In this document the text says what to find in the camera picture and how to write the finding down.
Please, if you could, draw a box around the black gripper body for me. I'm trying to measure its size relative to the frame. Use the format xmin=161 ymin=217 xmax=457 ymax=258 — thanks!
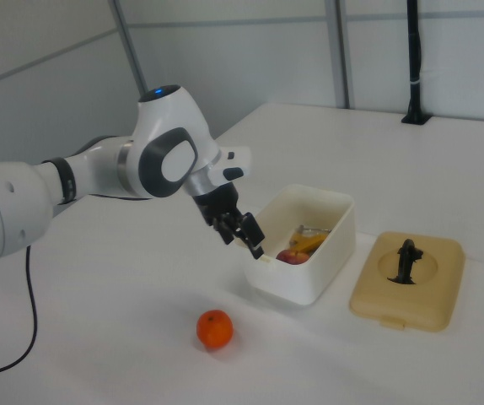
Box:
xmin=191 ymin=185 xmax=243 ymax=232

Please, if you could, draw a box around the red apple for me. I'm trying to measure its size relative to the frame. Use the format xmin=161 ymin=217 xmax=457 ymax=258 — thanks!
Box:
xmin=276 ymin=248 xmax=311 ymax=266

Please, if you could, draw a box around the white plastic container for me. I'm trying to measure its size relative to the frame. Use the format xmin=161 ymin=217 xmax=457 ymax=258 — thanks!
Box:
xmin=236 ymin=183 xmax=357 ymax=308

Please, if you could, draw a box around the orange fruit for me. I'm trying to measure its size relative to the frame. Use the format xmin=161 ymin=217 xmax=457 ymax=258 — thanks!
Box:
xmin=196 ymin=309 xmax=234 ymax=349

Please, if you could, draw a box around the yellow toy banana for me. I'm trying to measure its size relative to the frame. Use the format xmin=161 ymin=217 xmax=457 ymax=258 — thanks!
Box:
xmin=288 ymin=234 xmax=326 ymax=255

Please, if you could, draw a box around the silver metal item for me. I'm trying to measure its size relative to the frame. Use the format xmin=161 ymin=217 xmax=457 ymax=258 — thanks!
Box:
xmin=298 ymin=224 xmax=332 ymax=236

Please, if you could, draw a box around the black pole with base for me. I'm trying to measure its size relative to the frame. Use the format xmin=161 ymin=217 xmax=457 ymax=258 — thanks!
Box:
xmin=401 ymin=0 xmax=433 ymax=126

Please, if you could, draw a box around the grey partition post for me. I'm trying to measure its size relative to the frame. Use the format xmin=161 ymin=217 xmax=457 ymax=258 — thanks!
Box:
xmin=110 ymin=0 xmax=147 ymax=92
xmin=332 ymin=0 xmax=352 ymax=110

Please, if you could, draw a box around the tan lid with black handle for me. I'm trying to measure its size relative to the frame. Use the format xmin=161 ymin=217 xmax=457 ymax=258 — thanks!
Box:
xmin=347 ymin=230 xmax=467 ymax=333

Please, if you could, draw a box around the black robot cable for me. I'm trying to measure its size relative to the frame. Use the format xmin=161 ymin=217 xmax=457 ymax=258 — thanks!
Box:
xmin=0 ymin=243 xmax=40 ymax=378

